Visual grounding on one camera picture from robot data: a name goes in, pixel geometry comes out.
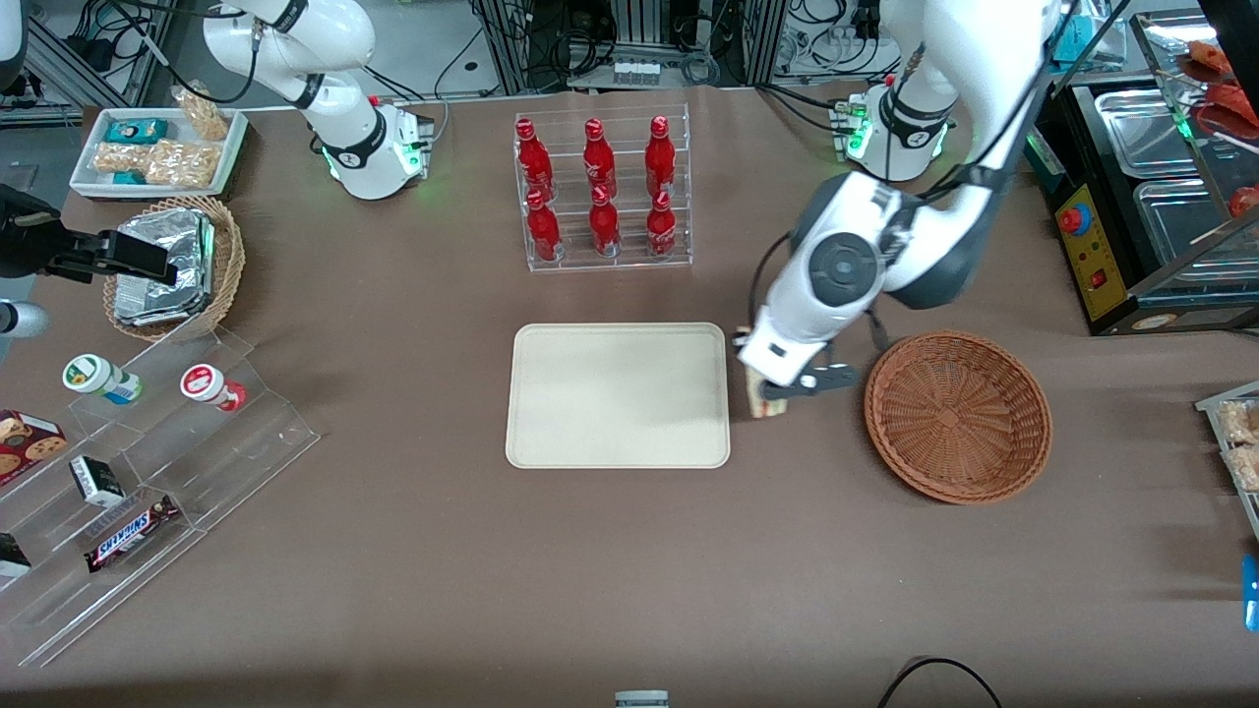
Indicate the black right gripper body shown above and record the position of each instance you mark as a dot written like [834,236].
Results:
[28,241]

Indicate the triangular white bread sandwich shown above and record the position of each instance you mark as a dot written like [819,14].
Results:
[765,403]

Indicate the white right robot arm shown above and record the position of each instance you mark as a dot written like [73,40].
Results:
[344,147]

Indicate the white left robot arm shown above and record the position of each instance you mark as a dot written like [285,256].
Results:
[984,59]

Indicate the light wicker basket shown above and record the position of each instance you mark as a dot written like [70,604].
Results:
[231,265]

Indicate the white rectangular snack tray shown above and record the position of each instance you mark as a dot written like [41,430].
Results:
[87,133]
[1212,405]

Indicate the brown wicker basket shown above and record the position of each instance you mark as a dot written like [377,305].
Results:
[959,418]

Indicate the beige rectangular plastic tray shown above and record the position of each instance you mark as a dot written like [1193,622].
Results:
[620,393]

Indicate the aluminium foil container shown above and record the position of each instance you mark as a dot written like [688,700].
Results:
[192,246]

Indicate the small teal snack box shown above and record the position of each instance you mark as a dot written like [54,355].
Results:
[128,178]

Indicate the clear pack of rice crackers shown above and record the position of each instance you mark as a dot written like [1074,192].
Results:
[182,162]
[205,116]
[1245,467]
[118,157]
[1241,421]

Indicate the green lidded yogurt cup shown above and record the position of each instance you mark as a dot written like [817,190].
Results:
[87,374]

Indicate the red lidded yogurt cup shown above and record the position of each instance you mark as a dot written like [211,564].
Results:
[202,382]

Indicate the red cola bottle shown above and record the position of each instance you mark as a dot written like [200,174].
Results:
[534,162]
[599,162]
[605,228]
[660,159]
[544,231]
[662,231]

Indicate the clear acrylic bottle rack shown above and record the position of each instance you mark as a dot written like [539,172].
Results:
[684,197]

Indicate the clear acrylic stepped shelf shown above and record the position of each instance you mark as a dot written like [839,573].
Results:
[246,442]

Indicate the red cookie box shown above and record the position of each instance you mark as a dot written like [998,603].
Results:
[29,442]

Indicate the black and white small carton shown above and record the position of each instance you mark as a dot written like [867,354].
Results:
[96,482]

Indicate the brown Snickers chocolate bar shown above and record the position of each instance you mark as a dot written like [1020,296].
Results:
[133,534]

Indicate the black food warmer cabinet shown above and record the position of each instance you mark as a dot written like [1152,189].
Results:
[1082,256]

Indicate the grey power strip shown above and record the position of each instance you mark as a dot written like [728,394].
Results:
[634,72]

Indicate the steel food pan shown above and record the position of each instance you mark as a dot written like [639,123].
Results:
[1180,231]
[1151,133]

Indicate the grey device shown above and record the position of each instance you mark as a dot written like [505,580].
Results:
[641,699]

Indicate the red food piece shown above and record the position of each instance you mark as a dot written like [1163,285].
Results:
[1246,202]
[1208,59]
[1229,110]

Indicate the blue plastic object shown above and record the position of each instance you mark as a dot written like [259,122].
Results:
[1252,590]

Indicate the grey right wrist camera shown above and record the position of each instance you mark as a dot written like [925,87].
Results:
[22,320]

